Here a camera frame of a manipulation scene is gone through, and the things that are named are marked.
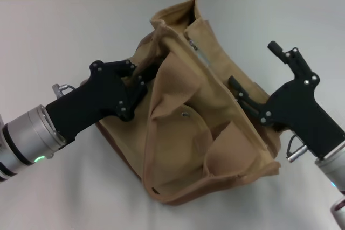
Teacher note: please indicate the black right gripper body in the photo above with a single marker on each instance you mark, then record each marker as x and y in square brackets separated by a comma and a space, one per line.
[296, 108]

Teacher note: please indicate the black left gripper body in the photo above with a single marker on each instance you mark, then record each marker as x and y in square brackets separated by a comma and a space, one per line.
[89, 100]

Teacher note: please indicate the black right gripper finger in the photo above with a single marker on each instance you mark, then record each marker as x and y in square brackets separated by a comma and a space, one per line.
[248, 102]
[293, 59]

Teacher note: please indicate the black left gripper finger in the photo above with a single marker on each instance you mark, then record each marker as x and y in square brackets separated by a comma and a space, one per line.
[141, 84]
[124, 68]

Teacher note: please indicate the khaki canvas food bag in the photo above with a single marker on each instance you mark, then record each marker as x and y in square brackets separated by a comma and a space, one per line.
[183, 138]

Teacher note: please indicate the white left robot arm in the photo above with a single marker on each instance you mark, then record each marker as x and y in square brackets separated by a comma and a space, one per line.
[27, 135]

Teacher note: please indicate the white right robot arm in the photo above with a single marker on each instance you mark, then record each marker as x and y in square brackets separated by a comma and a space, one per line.
[334, 168]

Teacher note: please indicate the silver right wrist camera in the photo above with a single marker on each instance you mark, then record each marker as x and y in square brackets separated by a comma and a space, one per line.
[340, 214]

